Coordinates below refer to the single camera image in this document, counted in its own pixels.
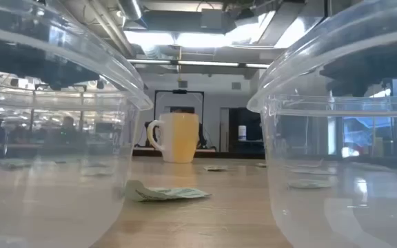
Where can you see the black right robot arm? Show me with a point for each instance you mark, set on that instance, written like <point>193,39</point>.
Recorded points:
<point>374,69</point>

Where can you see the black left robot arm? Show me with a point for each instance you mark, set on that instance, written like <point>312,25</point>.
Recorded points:
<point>29,65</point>

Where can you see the clear plastic bin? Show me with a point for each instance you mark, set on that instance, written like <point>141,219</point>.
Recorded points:
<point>122,82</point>
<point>288,69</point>

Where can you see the yellow and white mug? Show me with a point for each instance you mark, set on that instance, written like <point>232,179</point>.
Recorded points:
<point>181,137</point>

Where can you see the white canister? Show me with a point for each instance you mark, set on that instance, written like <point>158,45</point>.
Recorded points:
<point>242,133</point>

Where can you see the small banknote near mug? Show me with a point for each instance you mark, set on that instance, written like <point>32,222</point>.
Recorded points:
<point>215,168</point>

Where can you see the dark cabinet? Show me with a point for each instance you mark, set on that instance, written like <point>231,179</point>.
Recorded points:
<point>250,120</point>

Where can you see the ceiling light strip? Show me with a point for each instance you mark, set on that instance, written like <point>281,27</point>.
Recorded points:
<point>202,63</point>

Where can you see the green banknote on table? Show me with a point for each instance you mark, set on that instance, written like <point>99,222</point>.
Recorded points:
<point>160,194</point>

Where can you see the grey ceiling box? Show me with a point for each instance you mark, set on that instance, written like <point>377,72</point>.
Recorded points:
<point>211,19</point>

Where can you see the person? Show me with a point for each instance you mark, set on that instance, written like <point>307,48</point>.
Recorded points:
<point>68,129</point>

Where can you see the silver ceiling duct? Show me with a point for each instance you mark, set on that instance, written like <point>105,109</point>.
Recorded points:
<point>129,8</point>

